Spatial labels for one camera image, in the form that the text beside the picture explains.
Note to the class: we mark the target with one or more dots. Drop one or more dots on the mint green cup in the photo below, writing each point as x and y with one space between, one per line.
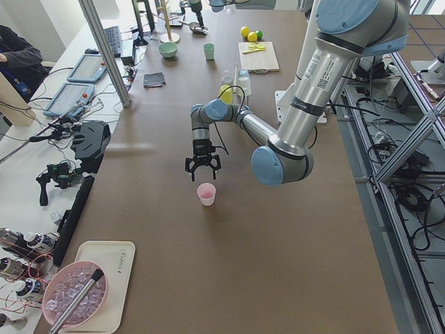
209 51

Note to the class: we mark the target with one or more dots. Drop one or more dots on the blue teach pendant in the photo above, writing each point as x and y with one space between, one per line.
71 99
89 69

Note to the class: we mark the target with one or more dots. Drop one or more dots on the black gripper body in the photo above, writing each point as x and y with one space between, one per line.
202 147

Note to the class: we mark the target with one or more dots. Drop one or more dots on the cream plastic tray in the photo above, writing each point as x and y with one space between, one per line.
116 259

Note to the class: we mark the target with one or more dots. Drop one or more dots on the aluminium frame post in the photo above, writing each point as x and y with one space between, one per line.
96 28

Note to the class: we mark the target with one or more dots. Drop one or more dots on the yellow plastic knife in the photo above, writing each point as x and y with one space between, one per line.
246 52

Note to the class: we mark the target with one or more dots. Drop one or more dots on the blue teach pendant far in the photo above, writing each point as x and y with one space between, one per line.
89 69

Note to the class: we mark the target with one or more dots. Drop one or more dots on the white wire cup rack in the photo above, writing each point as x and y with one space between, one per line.
237 98

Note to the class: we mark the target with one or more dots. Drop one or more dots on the blue teach pendant near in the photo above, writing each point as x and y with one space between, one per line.
71 99

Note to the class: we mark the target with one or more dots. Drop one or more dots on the pink cup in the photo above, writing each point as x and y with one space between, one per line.
206 192

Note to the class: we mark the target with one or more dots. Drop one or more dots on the white cream cup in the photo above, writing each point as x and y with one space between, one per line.
244 86

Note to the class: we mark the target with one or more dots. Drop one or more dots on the pink bowl of ice cubes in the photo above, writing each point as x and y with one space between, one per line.
65 286

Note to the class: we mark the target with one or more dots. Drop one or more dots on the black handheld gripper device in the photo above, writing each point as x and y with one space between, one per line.
63 176

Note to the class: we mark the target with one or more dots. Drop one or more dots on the black keyboard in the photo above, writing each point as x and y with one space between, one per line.
114 40

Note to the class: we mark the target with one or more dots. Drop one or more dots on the yellow lemon at edge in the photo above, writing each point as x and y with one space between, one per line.
244 31

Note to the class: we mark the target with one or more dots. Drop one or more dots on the wooden cutting board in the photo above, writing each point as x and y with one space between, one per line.
263 61

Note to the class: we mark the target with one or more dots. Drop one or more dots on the yellow cup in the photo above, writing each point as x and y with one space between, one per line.
226 94

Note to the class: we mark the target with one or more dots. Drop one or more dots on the black molded cover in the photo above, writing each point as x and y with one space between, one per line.
89 143

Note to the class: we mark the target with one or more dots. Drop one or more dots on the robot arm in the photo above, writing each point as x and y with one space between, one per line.
346 30

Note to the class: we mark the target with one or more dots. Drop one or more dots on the seated person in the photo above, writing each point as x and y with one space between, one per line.
21 63

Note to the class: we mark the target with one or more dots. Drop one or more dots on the metal rod black tip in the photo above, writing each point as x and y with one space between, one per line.
76 302

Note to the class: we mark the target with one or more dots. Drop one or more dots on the light blue cup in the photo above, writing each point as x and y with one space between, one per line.
243 75

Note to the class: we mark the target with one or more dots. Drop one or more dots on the green bowl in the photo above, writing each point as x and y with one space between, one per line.
168 49

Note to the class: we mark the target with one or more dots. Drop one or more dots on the metal scoop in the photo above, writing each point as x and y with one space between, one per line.
195 27

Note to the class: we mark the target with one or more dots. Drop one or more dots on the grey folded cloth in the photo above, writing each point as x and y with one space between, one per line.
151 80

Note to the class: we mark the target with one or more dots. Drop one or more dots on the wooden mug tree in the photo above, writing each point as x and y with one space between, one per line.
162 14

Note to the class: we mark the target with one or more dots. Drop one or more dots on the grey cup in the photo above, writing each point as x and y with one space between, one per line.
227 78

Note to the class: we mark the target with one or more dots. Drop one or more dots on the black flat bar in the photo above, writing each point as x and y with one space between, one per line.
70 221

